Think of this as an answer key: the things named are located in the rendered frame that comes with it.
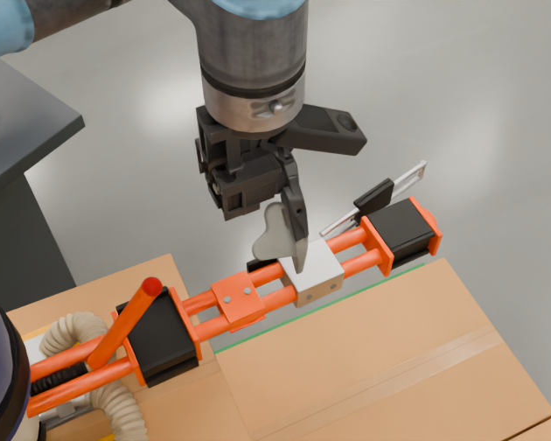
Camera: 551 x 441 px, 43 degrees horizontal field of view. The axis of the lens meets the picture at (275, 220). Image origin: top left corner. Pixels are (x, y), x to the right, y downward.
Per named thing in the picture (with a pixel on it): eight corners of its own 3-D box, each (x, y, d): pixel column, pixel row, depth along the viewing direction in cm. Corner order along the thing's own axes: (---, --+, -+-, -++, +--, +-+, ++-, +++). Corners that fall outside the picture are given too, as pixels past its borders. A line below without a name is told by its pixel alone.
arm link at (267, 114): (277, 15, 63) (328, 84, 58) (277, 57, 67) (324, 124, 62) (184, 44, 60) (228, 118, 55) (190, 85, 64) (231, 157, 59)
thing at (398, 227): (384, 277, 95) (389, 258, 90) (357, 237, 98) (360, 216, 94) (436, 255, 97) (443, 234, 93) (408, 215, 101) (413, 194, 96)
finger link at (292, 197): (282, 233, 74) (261, 157, 71) (296, 227, 74) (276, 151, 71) (298, 246, 70) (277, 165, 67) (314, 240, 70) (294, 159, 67)
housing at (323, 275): (297, 311, 92) (298, 294, 88) (275, 271, 95) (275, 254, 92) (344, 290, 94) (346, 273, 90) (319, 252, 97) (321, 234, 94)
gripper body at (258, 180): (198, 173, 74) (186, 90, 64) (272, 147, 76) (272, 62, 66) (226, 227, 70) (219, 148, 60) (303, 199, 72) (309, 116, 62)
